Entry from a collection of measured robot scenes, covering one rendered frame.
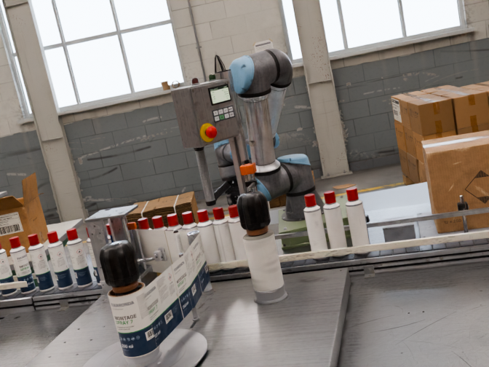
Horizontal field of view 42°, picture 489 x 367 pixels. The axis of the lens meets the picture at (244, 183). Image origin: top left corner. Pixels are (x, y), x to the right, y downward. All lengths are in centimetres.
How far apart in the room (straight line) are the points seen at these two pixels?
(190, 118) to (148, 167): 569
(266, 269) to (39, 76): 636
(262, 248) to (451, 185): 73
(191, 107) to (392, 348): 94
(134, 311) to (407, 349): 62
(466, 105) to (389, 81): 226
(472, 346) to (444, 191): 75
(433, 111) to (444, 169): 318
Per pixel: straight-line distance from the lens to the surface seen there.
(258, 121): 221
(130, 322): 149
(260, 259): 169
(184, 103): 199
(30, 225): 346
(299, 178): 235
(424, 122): 527
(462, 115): 535
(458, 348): 149
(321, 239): 196
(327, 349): 144
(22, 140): 805
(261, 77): 216
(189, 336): 162
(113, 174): 777
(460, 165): 212
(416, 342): 153
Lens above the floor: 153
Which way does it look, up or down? 11 degrees down
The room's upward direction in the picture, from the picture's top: 12 degrees counter-clockwise
